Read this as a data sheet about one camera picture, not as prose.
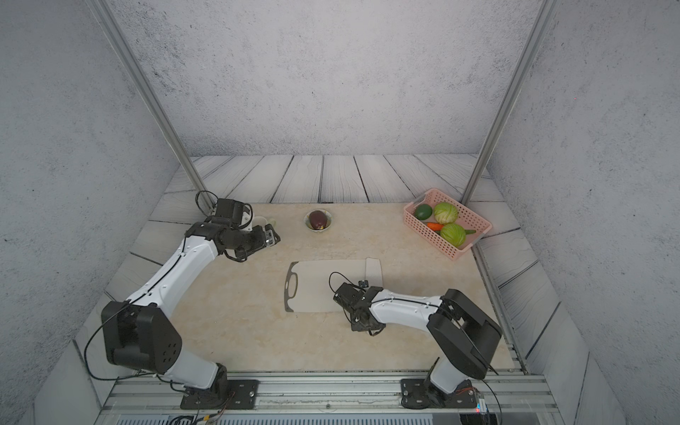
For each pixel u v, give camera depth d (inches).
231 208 26.2
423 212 44.4
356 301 25.1
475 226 42.9
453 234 38.9
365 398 28.6
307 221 43.2
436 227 41.6
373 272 38.9
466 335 17.9
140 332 16.8
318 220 42.6
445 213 42.4
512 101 34.3
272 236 30.4
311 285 39.7
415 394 28.5
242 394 28.8
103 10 27.5
